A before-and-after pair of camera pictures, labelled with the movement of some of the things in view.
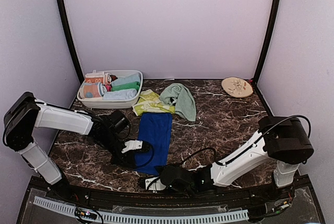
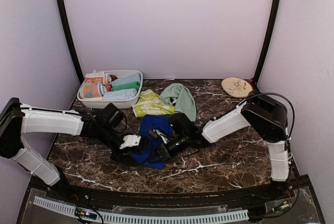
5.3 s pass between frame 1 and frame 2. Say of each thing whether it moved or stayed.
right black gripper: moved
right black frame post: stayed
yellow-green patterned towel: stayed
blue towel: moved
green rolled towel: stayed
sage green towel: stayed
